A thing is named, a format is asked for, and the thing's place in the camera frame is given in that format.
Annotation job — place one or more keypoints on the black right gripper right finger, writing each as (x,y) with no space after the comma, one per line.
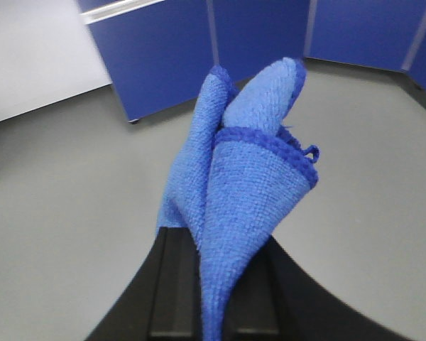
(251,309)

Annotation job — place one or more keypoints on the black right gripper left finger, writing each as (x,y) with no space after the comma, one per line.
(176,309)

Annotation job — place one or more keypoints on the blue microfiber cloth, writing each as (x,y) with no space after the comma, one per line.
(238,174)

